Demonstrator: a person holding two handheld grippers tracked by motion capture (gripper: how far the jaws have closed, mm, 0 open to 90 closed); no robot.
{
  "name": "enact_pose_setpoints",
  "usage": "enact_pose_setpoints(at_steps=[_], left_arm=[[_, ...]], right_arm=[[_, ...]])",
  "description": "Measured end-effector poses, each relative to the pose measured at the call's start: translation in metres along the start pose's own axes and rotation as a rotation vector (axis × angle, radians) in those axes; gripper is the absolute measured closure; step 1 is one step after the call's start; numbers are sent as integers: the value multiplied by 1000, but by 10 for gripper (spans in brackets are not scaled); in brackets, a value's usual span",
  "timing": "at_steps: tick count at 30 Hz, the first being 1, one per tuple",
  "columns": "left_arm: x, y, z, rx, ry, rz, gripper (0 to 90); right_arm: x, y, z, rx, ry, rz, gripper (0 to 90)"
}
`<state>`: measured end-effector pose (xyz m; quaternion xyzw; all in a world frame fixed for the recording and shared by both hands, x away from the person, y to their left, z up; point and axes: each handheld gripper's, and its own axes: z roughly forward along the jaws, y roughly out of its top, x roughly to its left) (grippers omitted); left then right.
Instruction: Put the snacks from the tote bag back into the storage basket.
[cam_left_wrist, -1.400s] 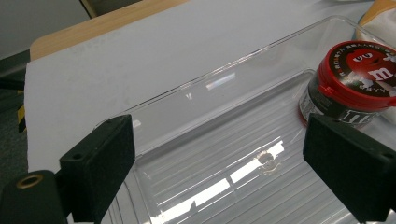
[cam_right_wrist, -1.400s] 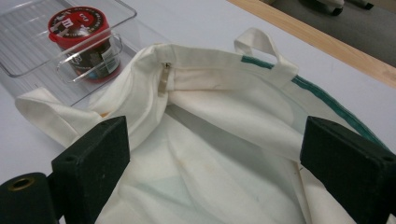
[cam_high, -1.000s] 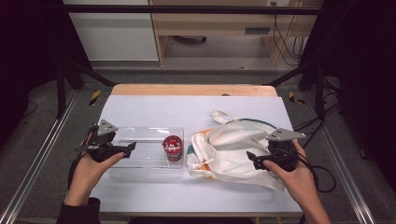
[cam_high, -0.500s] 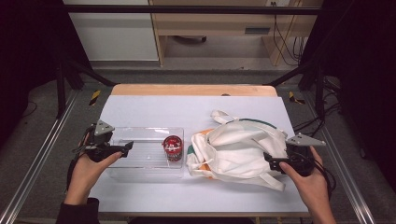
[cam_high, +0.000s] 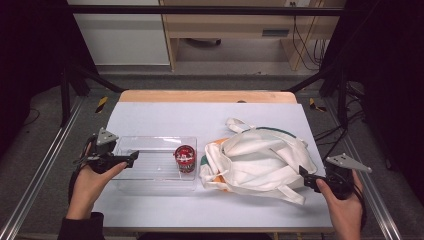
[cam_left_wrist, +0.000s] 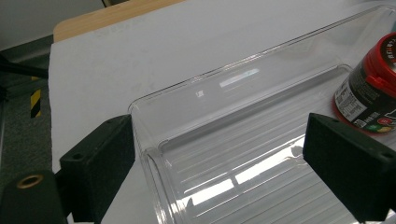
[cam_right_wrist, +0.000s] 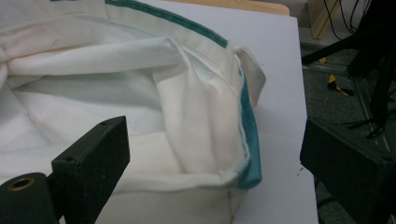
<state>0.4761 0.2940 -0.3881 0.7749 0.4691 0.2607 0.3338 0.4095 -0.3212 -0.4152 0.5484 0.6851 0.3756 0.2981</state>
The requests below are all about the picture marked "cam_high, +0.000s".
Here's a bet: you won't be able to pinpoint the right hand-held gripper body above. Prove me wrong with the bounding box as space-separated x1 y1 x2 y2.
316 153 373 200

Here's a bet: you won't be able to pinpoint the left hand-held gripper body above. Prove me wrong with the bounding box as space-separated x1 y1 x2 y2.
74 127 128 175

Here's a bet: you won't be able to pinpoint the clear plastic tray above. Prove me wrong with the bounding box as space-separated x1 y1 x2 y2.
111 135 199 193

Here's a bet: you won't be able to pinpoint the white patterned tote bag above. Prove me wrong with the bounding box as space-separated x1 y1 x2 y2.
199 117 319 206

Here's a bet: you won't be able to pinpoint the red can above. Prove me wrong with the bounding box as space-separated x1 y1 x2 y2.
173 144 197 175

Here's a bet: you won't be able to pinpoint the person's right hand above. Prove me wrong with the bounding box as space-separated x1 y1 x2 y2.
315 169 365 240

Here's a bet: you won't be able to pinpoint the person's left hand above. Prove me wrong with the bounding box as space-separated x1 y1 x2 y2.
65 143 128 220

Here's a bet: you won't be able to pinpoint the pale blue table mat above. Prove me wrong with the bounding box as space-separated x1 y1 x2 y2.
64 101 346 230

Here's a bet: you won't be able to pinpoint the black metal stand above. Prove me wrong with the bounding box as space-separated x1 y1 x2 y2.
59 64 126 128
285 63 352 130

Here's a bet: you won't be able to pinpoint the wooden table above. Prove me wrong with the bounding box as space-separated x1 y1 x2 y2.
68 89 338 234

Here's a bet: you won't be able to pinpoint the black curtain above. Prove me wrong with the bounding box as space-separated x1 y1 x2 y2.
0 0 98 158
319 0 424 204

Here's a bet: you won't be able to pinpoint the white cabinet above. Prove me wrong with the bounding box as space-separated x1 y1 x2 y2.
67 0 171 66

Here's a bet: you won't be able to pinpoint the dark object under desk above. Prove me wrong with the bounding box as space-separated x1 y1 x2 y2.
184 37 223 48

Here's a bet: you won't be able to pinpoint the light wooden desk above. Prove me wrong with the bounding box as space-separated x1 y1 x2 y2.
159 0 348 72

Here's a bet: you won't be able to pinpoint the yellow-handled tool left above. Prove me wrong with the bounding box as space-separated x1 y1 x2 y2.
95 96 110 115

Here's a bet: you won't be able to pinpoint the yellow-handled tool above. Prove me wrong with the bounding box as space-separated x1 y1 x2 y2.
308 97 328 114
95 96 110 115

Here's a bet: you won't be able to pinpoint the black floor cables bundle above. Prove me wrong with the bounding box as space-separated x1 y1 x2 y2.
313 81 367 161

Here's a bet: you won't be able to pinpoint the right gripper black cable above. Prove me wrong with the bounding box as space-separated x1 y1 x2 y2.
349 182 368 232

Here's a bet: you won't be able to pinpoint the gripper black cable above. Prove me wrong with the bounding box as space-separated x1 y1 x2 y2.
349 182 368 232
67 135 98 205

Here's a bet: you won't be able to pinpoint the aluminium floor rail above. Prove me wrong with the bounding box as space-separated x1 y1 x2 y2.
323 97 405 240
0 95 86 240

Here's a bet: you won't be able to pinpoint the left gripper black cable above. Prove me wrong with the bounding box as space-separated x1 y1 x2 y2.
67 135 98 205

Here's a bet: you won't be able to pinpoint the yellow-handled tool right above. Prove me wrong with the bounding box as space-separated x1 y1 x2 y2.
308 97 328 114

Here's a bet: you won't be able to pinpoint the thin black floor cable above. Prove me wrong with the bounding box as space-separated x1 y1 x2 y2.
20 107 41 128

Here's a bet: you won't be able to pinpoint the black hanging cables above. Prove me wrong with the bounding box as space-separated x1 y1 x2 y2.
291 2 330 72

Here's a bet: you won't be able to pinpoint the black horizontal frame bar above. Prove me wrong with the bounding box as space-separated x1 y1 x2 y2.
65 5 348 18

